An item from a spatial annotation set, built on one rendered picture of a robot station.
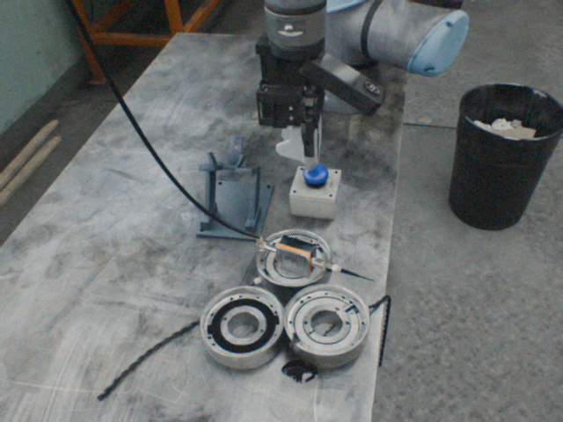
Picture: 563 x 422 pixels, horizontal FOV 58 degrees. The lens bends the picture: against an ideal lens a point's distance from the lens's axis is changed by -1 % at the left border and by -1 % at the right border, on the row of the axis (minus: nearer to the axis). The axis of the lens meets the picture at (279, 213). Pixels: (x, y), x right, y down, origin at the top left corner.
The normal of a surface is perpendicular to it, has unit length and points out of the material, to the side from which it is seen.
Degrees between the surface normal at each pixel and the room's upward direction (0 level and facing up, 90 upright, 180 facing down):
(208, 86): 0
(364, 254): 0
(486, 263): 0
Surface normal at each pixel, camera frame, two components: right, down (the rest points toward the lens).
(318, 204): -0.22, 0.69
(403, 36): -0.65, 0.30
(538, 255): -0.06, -0.72
